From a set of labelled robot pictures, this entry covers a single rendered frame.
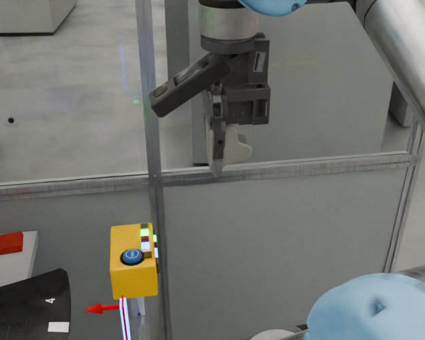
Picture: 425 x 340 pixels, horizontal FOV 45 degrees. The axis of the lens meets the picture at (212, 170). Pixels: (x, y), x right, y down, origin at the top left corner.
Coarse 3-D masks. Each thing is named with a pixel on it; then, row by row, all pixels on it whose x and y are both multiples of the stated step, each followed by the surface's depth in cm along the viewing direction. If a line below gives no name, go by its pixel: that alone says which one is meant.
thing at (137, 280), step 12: (120, 228) 122; (132, 228) 122; (120, 240) 118; (132, 240) 118; (120, 252) 114; (120, 264) 111; (132, 264) 111; (144, 264) 111; (120, 276) 111; (132, 276) 111; (144, 276) 112; (156, 276) 112; (120, 288) 112; (132, 288) 113; (144, 288) 114; (156, 288) 114
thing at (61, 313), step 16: (48, 272) 92; (64, 272) 92; (0, 288) 89; (16, 288) 89; (32, 288) 89; (48, 288) 89; (64, 288) 89; (0, 304) 86; (16, 304) 86; (32, 304) 87; (64, 304) 87; (0, 320) 83; (16, 320) 84; (32, 320) 84; (48, 320) 85; (64, 320) 85; (0, 336) 81; (16, 336) 82; (32, 336) 82; (48, 336) 83; (64, 336) 84
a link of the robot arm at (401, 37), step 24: (336, 0) 54; (360, 0) 52; (384, 0) 49; (408, 0) 48; (384, 24) 49; (408, 24) 47; (384, 48) 49; (408, 48) 46; (408, 72) 46; (408, 96) 47
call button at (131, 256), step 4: (124, 252) 113; (128, 252) 113; (132, 252) 113; (136, 252) 113; (140, 252) 113; (124, 256) 112; (128, 256) 112; (132, 256) 112; (136, 256) 112; (140, 256) 112; (124, 260) 112; (128, 260) 111; (132, 260) 111; (136, 260) 111
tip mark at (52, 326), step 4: (52, 324) 84; (56, 324) 85; (60, 324) 85; (64, 324) 85; (68, 324) 85; (52, 328) 84; (56, 328) 84; (60, 328) 84; (64, 328) 84; (68, 328) 85
